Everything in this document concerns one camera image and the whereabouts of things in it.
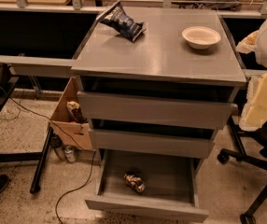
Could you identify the silver can on floor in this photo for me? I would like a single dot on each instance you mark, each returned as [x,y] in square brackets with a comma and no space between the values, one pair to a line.
[70,154]

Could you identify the grey drawer cabinet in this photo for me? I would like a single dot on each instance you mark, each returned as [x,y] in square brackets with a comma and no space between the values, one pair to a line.
[159,64]

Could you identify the grey top drawer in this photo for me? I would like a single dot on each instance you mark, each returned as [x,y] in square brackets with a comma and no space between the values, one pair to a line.
[151,110]

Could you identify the grey middle drawer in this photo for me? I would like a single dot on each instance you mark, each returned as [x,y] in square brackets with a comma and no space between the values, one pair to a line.
[151,143]

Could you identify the grey bottom drawer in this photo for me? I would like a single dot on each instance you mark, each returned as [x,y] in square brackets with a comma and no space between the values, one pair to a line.
[170,187]

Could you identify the grey drawer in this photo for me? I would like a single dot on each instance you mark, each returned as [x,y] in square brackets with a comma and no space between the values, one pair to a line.
[151,110]
[151,143]
[170,187]

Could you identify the grey metal rail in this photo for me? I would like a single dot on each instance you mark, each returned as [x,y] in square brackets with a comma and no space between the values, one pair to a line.
[39,67]

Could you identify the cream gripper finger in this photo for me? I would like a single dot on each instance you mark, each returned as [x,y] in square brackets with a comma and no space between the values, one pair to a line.
[254,113]

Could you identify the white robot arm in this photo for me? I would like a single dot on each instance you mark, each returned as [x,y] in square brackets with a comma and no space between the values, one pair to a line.
[256,42]

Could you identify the cardboard box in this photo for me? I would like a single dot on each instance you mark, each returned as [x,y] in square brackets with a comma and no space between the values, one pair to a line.
[71,132]

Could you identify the white paper bowl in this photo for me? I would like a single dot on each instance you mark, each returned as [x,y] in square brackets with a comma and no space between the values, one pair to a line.
[199,37]

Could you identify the orange soda can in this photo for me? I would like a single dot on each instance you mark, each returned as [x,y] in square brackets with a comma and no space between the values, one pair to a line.
[135,182]

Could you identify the blue chip bag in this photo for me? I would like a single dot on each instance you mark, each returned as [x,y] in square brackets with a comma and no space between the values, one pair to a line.
[117,19]

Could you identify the snack bag in box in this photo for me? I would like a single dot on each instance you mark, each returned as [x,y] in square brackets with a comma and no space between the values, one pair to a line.
[75,112]

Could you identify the black table frame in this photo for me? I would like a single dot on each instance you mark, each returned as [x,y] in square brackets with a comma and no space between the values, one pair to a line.
[16,135]

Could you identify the dark bottle on floor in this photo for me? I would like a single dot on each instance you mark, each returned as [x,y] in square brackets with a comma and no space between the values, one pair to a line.
[57,146]

